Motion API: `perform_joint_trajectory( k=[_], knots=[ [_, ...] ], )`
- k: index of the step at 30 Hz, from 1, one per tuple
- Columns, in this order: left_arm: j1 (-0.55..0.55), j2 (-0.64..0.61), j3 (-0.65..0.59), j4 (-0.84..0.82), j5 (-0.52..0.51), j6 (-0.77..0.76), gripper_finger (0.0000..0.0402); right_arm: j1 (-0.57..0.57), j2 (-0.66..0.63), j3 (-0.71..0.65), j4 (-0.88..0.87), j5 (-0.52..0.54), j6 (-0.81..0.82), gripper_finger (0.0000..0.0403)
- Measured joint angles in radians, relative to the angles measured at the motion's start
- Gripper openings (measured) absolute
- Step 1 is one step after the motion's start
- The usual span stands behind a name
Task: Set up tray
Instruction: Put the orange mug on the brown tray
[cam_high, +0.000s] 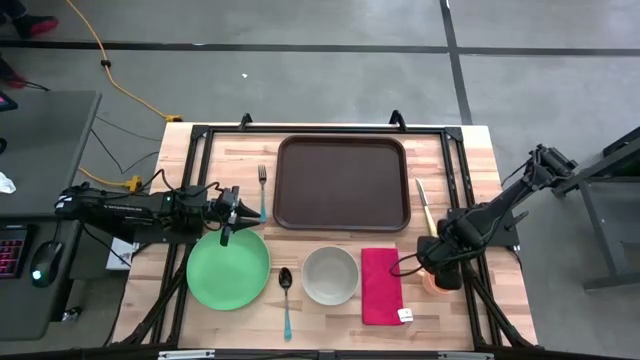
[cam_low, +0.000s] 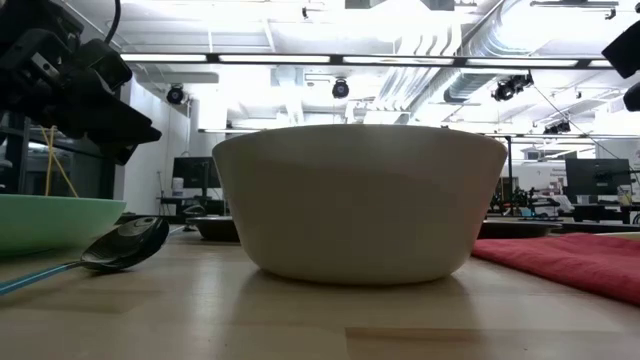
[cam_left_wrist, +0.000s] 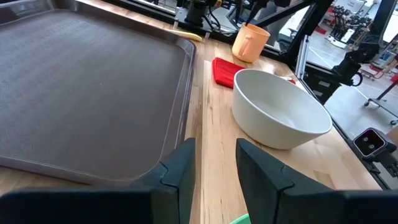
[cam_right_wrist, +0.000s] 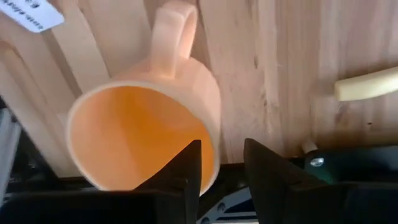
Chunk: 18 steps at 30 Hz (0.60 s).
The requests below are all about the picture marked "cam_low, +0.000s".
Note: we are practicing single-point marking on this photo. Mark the brown plastic tray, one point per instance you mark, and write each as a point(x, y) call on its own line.
point(215, 227)

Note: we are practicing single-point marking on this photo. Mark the red cloth napkin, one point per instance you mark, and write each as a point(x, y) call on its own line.
point(575, 260)

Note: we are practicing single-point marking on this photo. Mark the black background frame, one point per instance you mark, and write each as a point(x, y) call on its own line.
point(509, 165)

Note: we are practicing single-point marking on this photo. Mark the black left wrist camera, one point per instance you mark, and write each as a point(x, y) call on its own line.
point(105, 65)

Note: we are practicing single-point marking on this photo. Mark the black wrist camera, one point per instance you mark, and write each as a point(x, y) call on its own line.
point(105, 65)
point(627, 50)

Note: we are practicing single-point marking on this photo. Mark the green plate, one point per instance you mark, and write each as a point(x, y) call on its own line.
point(50, 222)

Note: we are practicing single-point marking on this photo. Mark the silver ventilation duct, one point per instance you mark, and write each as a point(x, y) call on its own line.
point(470, 85)

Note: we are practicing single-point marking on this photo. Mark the white bowl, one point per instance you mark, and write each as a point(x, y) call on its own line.
point(360, 205)

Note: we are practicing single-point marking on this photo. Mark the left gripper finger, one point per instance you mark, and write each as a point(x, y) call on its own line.
point(120, 152)
point(120, 120)

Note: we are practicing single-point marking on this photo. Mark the black overhead light bar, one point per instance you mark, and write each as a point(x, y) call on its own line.
point(212, 58)

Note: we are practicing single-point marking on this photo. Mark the white container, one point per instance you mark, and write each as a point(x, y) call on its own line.
point(178, 187)

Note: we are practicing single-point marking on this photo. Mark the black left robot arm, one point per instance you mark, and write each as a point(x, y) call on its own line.
point(30, 20)

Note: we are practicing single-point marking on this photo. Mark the black computer monitor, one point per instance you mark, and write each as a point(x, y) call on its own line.
point(195, 172)
point(597, 176)

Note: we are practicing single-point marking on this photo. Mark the black ceiling spotlight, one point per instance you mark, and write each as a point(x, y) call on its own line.
point(175, 94)
point(557, 128)
point(510, 87)
point(340, 89)

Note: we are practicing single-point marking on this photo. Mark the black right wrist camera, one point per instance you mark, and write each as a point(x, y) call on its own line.
point(627, 50)

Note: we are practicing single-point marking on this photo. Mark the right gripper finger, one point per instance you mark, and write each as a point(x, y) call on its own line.
point(634, 97)

